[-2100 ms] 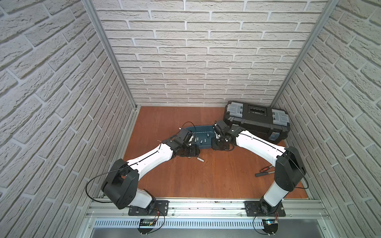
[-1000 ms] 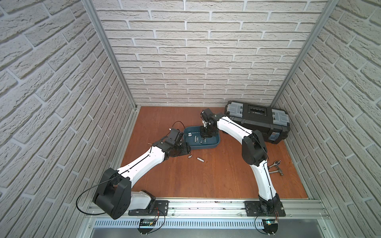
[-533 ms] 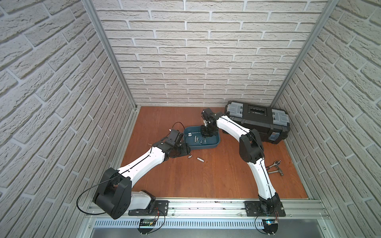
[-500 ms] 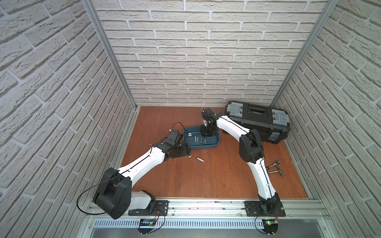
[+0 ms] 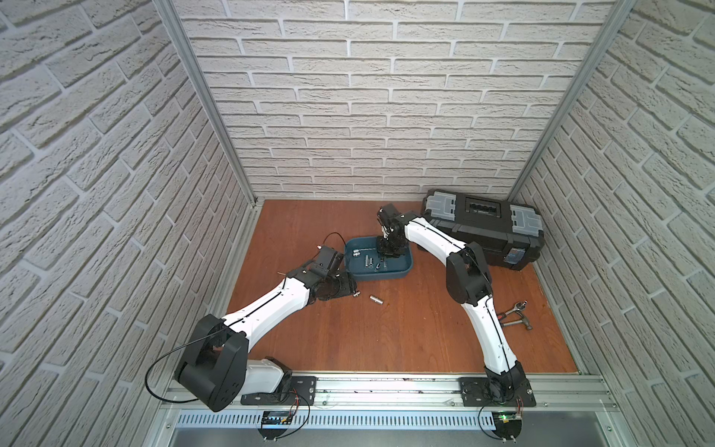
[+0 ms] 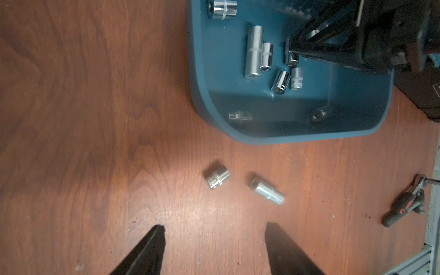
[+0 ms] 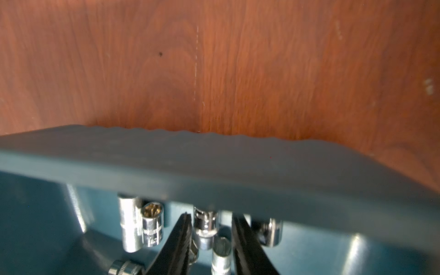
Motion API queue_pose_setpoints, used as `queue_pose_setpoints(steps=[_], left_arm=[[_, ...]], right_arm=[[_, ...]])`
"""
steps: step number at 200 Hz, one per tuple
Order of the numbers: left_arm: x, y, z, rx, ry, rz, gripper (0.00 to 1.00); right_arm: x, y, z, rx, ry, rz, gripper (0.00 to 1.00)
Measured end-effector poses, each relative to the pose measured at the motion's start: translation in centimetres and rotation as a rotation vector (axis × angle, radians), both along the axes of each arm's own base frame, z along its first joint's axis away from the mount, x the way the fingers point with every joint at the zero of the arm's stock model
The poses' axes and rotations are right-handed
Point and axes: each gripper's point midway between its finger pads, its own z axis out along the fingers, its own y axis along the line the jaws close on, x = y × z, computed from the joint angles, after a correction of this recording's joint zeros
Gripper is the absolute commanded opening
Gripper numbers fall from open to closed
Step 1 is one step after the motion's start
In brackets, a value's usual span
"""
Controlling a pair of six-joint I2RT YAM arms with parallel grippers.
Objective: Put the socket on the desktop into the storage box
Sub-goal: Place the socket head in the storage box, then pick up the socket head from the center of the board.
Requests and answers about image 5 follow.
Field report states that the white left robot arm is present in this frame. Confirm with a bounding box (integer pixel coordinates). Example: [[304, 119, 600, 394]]
[[174, 246, 356, 413]]

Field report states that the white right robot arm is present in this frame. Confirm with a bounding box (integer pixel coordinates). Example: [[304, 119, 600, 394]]
[[377, 204, 536, 407]]

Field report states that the teal plastic storage box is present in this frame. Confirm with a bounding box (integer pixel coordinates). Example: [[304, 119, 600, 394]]
[[346, 237, 413, 282]]

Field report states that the black grey toolbox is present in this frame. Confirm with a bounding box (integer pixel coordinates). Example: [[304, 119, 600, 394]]
[[421, 189, 545, 271]]

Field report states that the chrome ratchet wrench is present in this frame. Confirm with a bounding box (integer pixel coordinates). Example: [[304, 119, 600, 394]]
[[498, 301, 528, 320]]

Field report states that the left controller board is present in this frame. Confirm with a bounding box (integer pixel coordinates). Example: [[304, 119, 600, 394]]
[[258, 411, 294, 441]]

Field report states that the controller board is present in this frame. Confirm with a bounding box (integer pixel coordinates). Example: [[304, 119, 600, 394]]
[[258, 411, 294, 441], [493, 412, 522, 443]]

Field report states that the right controller board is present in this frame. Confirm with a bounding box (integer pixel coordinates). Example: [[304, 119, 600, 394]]
[[493, 412, 522, 443]]

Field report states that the aluminium floor rail left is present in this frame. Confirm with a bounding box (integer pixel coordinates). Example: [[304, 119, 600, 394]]
[[210, 199, 264, 316]]

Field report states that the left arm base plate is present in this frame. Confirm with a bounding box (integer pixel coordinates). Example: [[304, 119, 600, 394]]
[[240, 375, 318, 406]]

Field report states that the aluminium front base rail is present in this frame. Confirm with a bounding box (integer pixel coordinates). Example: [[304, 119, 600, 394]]
[[139, 372, 636, 446]]

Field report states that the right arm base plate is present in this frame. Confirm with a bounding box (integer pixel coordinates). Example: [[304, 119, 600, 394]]
[[457, 377, 537, 408]]

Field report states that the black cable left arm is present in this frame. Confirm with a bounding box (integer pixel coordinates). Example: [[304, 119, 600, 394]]
[[144, 329, 225, 404]]

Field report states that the aluminium corner post left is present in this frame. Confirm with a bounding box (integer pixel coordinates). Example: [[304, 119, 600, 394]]
[[155, 0, 258, 207]]

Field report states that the aluminium corner post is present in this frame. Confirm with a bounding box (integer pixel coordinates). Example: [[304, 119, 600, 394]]
[[508, 0, 637, 201], [155, 0, 258, 207]]

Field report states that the aluminium corner post right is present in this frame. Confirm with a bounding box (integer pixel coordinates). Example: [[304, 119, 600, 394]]
[[508, 0, 637, 201]]

